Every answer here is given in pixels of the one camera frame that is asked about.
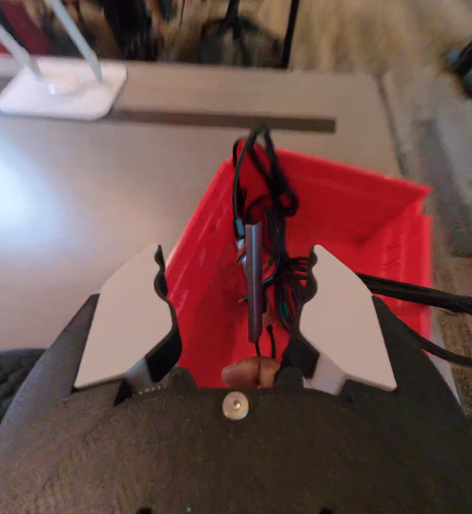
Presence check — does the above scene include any black braided cable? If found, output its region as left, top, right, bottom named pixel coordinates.
left=356, top=272, right=472, bottom=368

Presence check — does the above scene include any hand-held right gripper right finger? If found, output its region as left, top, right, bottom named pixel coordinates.
left=282, top=244, right=398, bottom=396

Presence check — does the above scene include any red plastic bin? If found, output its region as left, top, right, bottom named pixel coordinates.
left=164, top=138, right=434, bottom=388

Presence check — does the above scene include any instruction poster on white stand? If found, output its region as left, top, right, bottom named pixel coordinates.
left=0, top=0, right=128, bottom=121

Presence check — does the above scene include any black cable with gold plug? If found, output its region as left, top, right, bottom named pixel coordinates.
left=231, top=122, right=321, bottom=334

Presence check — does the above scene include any person's right hand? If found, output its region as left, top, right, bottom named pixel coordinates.
left=221, top=357, right=281, bottom=389

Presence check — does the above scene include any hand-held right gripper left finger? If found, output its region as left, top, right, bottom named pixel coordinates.
left=74, top=243, right=181, bottom=393

